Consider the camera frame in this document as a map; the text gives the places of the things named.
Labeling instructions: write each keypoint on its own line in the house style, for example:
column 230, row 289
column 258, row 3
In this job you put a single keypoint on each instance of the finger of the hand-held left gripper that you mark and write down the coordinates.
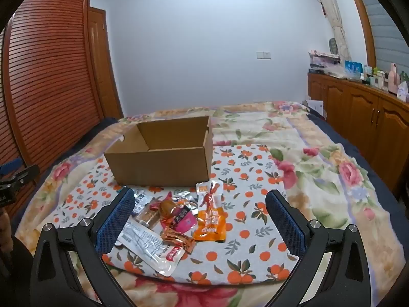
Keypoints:
column 27, row 172
column 11, row 166

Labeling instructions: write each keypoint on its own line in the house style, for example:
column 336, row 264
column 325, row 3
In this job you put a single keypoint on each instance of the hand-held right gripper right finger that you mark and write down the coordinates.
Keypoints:
column 284, row 224

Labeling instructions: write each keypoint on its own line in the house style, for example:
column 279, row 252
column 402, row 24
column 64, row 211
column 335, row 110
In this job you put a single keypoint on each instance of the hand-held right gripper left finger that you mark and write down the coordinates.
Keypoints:
column 115, row 220

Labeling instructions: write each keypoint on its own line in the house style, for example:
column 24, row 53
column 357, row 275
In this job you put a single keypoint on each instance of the clear packet with brown cake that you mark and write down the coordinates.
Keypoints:
column 148, row 217

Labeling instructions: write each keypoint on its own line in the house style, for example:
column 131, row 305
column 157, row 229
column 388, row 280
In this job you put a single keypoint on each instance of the white and red snack packet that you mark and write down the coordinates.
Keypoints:
column 140, row 198

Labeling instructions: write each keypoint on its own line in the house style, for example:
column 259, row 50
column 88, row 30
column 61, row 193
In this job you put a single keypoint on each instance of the long white snack packet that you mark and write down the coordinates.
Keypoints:
column 143, row 246

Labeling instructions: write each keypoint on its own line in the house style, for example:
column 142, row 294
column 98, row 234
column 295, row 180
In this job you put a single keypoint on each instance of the brown braised egg packet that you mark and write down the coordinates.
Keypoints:
column 166, row 209

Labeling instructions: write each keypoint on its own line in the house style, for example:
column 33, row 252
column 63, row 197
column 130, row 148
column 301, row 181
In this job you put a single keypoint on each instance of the orange-brown snack packet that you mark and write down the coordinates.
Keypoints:
column 179, row 241

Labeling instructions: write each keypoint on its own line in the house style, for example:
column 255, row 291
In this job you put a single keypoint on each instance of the pink snack packet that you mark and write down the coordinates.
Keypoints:
column 183, row 220

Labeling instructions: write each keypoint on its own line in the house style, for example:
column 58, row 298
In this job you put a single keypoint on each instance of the brown cardboard box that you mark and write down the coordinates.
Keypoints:
column 159, row 166

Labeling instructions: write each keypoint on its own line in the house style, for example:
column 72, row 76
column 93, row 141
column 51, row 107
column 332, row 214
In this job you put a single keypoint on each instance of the silver orange snack packet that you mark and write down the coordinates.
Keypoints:
column 185, row 200

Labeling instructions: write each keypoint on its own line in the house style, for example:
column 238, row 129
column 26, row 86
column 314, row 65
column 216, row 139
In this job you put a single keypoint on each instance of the person's left hand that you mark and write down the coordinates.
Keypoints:
column 3, row 225

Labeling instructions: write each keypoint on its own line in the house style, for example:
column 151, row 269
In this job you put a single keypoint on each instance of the orange fruit print cloth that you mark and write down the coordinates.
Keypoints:
column 249, row 204

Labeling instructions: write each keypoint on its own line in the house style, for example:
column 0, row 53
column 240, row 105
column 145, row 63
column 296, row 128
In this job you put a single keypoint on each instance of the floral blanket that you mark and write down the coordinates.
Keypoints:
column 319, row 172

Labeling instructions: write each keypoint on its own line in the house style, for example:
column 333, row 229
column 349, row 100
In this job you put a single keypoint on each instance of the person's dark clothing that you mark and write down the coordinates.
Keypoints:
column 16, row 271

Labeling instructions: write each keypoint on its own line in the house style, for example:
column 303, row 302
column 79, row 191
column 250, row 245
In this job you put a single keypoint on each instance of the louvered wooden wardrobe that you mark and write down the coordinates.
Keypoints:
column 48, row 70

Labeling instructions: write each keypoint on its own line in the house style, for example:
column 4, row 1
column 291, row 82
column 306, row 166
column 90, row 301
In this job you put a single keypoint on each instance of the wooden door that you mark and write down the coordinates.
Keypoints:
column 102, row 70

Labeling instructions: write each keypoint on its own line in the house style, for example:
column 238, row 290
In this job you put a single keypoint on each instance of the wooden cabinet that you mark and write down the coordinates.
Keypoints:
column 361, row 108

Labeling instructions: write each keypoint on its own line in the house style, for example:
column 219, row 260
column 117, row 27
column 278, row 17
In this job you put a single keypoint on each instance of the stack of pink boxes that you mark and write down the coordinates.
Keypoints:
column 322, row 60

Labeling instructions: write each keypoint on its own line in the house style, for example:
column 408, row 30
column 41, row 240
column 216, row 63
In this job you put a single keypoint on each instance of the blue box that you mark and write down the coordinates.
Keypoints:
column 353, row 68

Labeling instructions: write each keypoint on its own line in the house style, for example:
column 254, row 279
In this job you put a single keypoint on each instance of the group of small bottles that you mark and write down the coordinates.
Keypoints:
column 374, row 78

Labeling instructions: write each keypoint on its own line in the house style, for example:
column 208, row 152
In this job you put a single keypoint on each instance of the pink bottle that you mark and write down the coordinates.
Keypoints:
column 393, row 78

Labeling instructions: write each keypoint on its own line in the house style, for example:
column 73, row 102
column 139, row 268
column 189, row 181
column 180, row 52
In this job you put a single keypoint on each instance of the grey-green round object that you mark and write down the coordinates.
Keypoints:
column 334, row 45

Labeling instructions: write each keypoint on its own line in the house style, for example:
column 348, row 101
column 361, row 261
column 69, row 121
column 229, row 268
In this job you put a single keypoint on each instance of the white curtain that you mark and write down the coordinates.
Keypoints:
column 335, row 22

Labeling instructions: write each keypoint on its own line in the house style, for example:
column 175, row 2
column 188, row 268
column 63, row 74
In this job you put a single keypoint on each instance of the grey window blind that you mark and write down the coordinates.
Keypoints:
column 389, row 38

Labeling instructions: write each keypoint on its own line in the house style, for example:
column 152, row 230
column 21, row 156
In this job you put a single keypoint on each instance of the white wall switch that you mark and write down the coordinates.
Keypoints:
column 264, row 55

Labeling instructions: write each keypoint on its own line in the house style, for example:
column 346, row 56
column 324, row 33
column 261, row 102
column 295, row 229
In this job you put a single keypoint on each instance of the wooden window frame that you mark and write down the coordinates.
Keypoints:
column 364, row 22

